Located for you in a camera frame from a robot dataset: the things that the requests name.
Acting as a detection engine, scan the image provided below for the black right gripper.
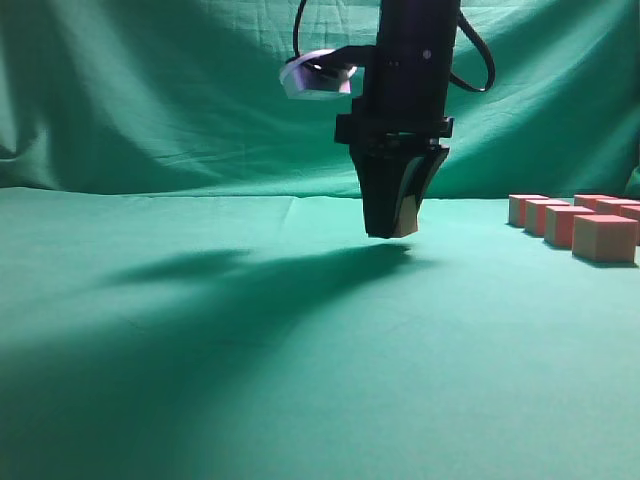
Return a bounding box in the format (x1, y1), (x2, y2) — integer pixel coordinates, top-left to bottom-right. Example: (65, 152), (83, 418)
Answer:
(333, 44), (453, 239)

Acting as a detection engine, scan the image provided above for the pink cube placed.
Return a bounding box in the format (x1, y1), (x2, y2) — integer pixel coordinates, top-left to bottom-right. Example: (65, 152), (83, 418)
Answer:
(572, 214), (639, 264)
(391, 196), (418, 238)
(544, 205), (595, 249)

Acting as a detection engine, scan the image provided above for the pink cube column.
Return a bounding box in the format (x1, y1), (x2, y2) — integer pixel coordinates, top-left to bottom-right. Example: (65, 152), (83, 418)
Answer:
(595, 197), (639, 216)
(508, 194), (548, 228)
(524, 199), (569, 237)
(573, 194), (613, 210)
(618, 203), (640, 246)

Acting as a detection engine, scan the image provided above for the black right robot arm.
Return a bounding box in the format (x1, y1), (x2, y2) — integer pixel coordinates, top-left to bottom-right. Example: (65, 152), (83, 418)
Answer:
(334, 1), (460, 238)

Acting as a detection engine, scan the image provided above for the green cloth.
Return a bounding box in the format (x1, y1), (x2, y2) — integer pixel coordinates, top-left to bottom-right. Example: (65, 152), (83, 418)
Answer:
(1, 1), (639, 479)

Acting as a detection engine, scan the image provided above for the black camera cable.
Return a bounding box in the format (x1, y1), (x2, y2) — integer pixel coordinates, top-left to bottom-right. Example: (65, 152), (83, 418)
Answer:
(291, 0), (496, 94)

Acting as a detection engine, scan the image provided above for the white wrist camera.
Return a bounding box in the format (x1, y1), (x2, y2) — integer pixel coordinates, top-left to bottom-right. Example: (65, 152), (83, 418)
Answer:
(279, 49), (358, 100)

